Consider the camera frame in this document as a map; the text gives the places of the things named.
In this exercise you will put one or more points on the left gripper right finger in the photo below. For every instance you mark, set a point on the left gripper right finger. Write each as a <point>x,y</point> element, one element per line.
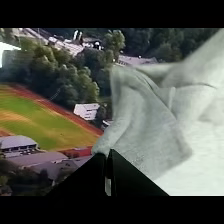
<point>130,180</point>

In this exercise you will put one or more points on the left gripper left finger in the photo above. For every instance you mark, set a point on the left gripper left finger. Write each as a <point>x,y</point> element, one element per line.
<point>90,180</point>

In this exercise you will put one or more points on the light grey garment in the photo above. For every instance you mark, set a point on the light grey garment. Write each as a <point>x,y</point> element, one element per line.
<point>150,133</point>

